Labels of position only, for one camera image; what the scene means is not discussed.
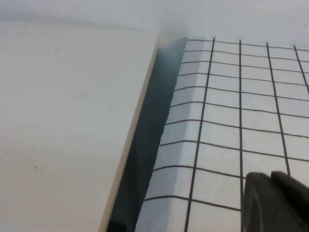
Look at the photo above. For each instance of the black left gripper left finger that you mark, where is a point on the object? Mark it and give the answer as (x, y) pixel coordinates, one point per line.
(260, 207)

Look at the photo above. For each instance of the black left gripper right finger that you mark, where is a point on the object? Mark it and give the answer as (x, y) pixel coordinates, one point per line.
(299, 205)

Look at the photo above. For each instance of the white black-grid tablecloth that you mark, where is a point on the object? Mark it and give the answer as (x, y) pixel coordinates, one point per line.
(229, 120)

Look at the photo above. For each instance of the white board panel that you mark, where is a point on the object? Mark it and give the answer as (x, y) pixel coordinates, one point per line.
(67, 120)

